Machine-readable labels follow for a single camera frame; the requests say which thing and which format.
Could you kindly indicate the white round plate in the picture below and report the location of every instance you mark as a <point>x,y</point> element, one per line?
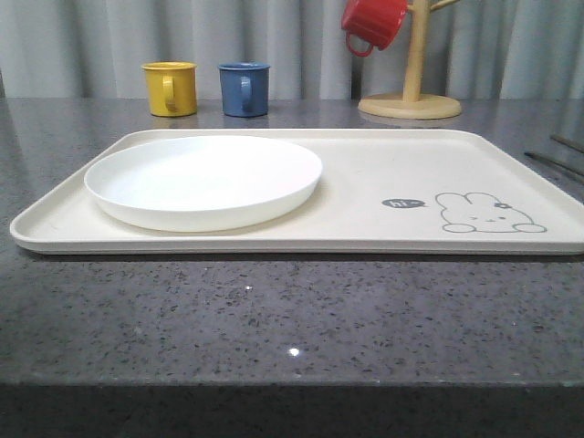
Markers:
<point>204,183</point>

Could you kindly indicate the silver metal fork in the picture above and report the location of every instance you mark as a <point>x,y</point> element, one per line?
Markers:
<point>566,168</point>

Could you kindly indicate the silver metal chopstick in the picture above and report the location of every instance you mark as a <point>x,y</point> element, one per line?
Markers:
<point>567,142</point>

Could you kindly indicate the blue enamel mug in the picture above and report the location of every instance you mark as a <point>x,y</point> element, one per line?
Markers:
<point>244,87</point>

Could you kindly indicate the cream rabbit serving tray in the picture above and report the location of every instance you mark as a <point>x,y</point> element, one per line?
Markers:
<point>382,191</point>

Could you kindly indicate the wooden mug tree stand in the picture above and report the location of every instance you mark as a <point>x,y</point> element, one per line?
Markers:
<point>411,103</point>

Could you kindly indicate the yellow enamel mug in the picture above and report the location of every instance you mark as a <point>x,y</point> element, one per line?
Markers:
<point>171,87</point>

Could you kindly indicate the red ribbed mug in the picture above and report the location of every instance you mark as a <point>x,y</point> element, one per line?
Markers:
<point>376,22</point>

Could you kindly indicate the grey curtain backdrop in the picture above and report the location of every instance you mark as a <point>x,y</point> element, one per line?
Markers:
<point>475,49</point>

